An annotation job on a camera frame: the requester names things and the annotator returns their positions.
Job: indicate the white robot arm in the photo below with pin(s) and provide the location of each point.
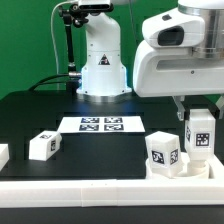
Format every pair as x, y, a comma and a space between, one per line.
103, 44

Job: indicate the white front fence bar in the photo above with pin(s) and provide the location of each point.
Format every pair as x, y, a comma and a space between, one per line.
94, 193

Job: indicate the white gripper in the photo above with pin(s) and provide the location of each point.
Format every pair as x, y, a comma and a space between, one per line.
182, 53

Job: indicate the white marker sheet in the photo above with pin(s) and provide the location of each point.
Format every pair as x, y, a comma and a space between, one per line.
108, 124

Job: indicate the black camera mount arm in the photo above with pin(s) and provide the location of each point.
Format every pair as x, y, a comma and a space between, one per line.
72, 17

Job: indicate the white left fence bar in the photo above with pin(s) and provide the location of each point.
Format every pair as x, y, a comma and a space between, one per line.
4, 155

